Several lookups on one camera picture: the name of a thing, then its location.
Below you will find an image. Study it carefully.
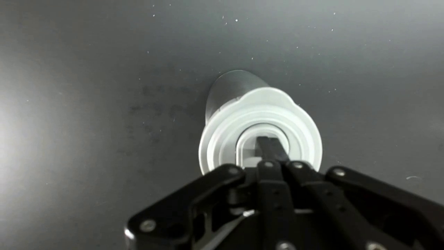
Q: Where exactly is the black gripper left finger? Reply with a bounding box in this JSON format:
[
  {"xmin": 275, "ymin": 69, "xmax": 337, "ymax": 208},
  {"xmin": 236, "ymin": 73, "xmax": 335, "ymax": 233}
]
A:
[{"xmin": 257, "ymin": 137, "xmax": 296, "ymax": 250}]

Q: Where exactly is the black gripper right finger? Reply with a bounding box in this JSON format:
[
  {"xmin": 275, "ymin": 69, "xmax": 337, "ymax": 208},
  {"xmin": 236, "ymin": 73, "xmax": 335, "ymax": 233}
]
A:
[{"xmin": 286, "ymin": 162, "xmax": 368, "ymax": 250}]

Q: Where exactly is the stainless steel flask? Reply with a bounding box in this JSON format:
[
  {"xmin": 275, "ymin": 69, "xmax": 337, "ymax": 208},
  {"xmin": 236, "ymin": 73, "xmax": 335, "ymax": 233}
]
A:
[{"xmin": 197, "ymin": 70, "xmax": 324, "ymax": 174}]

